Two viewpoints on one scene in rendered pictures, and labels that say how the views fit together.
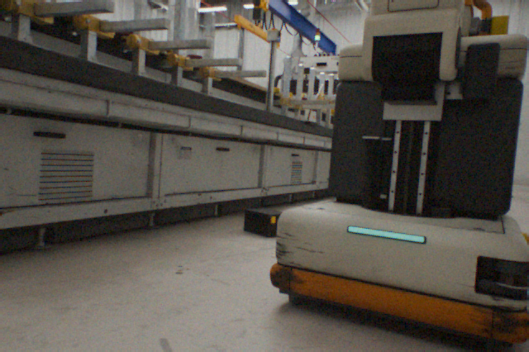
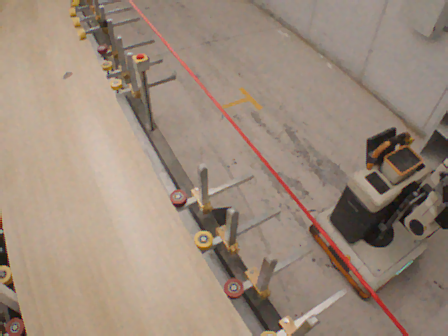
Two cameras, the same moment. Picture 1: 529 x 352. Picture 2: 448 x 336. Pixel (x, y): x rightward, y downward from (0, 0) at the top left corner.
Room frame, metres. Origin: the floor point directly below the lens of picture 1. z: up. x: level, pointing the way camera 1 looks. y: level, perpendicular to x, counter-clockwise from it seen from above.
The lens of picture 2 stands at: (1.73, 1.01, 2.18)
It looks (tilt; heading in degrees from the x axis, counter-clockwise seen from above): 51 degrees down; 293
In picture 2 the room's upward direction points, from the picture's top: 10 degrees clockwise
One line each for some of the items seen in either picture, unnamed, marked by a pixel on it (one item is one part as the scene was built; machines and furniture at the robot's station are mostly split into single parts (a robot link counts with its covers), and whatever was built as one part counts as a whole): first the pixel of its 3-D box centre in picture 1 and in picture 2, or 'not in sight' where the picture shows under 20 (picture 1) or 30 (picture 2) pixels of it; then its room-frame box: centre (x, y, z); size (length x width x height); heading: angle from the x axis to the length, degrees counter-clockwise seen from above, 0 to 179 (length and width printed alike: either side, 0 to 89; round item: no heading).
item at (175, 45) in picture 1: (163, 45); (272, 271); (1.84, 0.44, 0.83); 0.43 x 0.03 x 0.04; 64
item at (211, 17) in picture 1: (208, 62); (203, 198); (2.29, 0.32, 0.86); 0.04 x 0.04 x 0.48; 64
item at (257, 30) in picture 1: (259, 32); not in sight; (8.46, 0.26, 2.65); 1.71 x 0.09 x 0.32; 154
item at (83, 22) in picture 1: (94, 26); (292, 333); (1.64, 0.63, 0.83); 0.14 x 0.06 x 0.05; 154
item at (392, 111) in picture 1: (436, 71); (424, 213); (1.23, -0.44, 0.68); 0.28 x 0.27 x 0.25; 64
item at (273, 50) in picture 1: (270, 77); (146, 100); (2.96, 0.00, 0.93); 0.05 x 0.05 x 0.45; 64
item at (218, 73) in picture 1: (226, 74); (215, 191); (2.29, 0.22, 0.81); 0.43 x 0.03 x 0.04; 64
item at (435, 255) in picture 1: (404, 249); (369, 237); (1.41, -0.46, 0.16); 0.67 x 0.64 x 0.25; 154
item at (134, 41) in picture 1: (143, 45); (257, 284); (1.86, 0.52, 0.83); 0.14 x 0.06 x 0.05; 154
